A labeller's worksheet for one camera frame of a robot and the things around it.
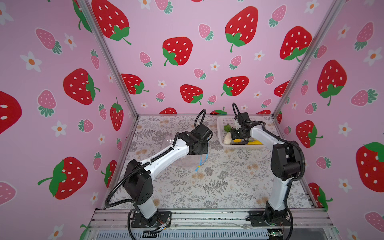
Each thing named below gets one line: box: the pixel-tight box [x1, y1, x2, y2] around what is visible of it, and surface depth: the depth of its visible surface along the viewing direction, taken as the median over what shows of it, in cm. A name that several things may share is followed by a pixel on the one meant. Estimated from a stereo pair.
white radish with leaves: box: [223, 124, 232, 145], surface depth 103 cm
